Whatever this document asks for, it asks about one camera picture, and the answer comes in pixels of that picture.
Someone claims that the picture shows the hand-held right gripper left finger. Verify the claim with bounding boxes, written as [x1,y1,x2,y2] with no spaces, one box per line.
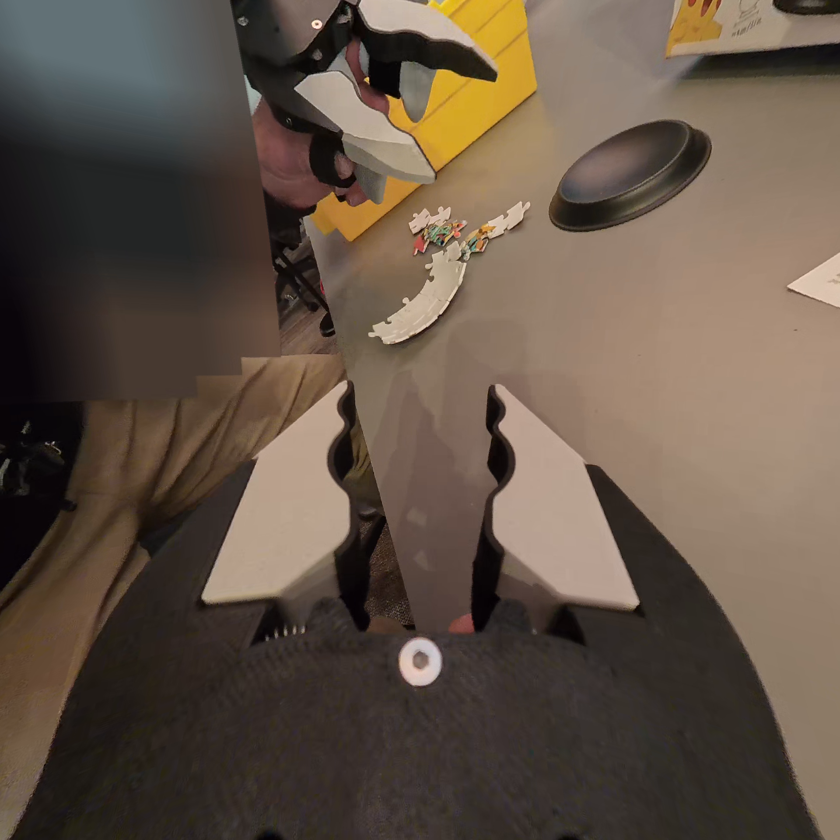
[200,381,370,632]

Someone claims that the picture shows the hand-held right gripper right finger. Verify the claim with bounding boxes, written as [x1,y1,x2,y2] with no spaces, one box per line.
[471,384,641,632]

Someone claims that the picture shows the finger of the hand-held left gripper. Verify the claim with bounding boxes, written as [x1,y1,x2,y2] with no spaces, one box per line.
[294,70,438,206]
[356,0,500,123]

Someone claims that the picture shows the puzzle pieces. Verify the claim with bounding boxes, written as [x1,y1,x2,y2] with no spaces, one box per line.
[408,200,532,263]

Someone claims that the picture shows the white curved assembled puzzle section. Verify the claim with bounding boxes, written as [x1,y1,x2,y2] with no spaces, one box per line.
[369,244,469,346]

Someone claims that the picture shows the person's left hand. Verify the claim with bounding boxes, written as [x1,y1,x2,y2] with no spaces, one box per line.
[255,41,395,213]

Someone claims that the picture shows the black chair base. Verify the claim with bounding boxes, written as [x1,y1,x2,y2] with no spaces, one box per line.
[268,210,337,340]

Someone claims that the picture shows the dark object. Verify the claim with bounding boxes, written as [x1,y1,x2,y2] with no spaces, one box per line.
[0,402,88,592]

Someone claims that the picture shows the black round stand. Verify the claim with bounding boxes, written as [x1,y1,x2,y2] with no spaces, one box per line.
[549,119,713,232]

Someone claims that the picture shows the printed white yellow box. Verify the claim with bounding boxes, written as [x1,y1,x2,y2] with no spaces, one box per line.
[664,0,840,59]

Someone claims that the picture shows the white paper sheet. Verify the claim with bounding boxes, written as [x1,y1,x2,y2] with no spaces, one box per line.
[787,252,840,309]

